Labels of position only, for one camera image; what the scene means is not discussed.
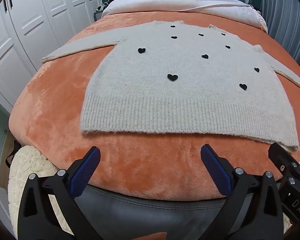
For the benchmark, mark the white wardrobe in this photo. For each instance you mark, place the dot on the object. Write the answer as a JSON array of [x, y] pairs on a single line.
[[27, 17]]

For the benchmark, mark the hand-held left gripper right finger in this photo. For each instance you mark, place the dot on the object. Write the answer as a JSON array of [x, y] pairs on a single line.
[[215, 170]]

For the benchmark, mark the white duvet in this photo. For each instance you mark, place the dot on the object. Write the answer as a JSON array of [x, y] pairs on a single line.
[[190, 2]]

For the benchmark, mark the black white striped cloth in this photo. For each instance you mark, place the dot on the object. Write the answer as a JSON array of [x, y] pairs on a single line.
[[100, 7]]

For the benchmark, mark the beige sweater with black hearts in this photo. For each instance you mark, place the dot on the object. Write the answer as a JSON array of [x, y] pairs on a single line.
[[165, 100]]

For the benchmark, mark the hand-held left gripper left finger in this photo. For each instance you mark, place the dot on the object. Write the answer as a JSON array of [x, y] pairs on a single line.
[[87, 170]]

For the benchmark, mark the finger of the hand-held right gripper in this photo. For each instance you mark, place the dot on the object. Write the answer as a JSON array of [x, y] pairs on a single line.
[[280, 155]]

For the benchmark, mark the orange plush blanket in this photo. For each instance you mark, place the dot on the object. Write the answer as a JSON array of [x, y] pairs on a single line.
[[140, 165]]

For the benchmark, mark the cream fleece cloth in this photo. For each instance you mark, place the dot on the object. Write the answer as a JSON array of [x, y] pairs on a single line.
[[25, 160]]

